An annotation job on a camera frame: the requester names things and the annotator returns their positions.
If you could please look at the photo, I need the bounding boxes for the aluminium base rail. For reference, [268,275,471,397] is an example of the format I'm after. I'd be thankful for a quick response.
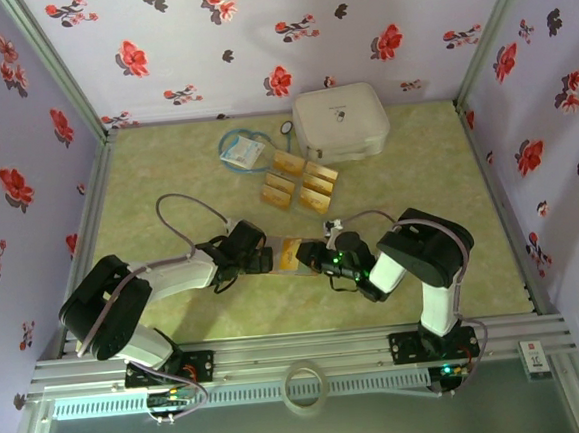
[22,311,579,404]

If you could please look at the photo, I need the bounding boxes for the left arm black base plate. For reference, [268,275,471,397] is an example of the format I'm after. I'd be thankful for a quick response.
[122,349,217,391]

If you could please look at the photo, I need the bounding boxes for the white slotted cable duct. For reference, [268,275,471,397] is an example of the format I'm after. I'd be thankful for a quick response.
[50,368,433,422]

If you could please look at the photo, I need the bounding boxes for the aluminium table side rail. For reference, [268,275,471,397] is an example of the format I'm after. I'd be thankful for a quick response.
[453,94,559,322]
[41,129,135,356]

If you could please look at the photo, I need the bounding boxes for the white gauze packet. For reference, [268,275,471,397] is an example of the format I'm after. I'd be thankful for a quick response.
[217,131,267,171]

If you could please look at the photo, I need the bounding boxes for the blue stethoscope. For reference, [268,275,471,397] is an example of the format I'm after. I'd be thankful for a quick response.
[215,119,300,176]

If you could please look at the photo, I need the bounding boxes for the brown leather card holder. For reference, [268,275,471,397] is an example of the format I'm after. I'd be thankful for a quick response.
[263,231,325,282]

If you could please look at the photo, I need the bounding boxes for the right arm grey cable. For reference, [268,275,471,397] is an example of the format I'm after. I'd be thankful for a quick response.
[338,201,496,404]

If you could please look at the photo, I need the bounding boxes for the aluminium frame corner post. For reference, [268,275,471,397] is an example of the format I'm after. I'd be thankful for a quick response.
[445,0,545,109]
[0,0,119,149]

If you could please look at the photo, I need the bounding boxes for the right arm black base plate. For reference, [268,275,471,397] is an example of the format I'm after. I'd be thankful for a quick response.
[387,325,481,368]

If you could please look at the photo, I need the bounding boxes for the white medical case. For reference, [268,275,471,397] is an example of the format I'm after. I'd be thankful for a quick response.
[288,78,394,167]

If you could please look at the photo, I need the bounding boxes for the white label box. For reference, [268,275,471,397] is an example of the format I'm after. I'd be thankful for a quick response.
[517,338,554,384]

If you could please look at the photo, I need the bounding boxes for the clear tape roll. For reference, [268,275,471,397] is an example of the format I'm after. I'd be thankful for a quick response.
[280,358,331,419]

